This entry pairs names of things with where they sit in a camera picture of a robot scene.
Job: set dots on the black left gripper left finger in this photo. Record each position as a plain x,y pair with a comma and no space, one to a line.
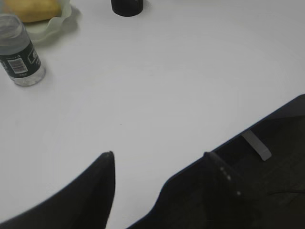
85,203

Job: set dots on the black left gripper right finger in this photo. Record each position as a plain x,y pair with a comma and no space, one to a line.
206,195

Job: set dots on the clear water bottle green label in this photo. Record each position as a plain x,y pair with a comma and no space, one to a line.
18,56

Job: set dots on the yellow mango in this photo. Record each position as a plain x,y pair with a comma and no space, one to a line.
32,10

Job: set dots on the pale green wavy plate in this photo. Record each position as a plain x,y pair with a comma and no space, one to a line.
40,30

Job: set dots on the black mesh pen holder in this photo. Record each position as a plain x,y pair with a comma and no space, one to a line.
127,8

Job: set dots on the grey table leg bracket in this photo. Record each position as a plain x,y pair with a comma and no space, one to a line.
260,148

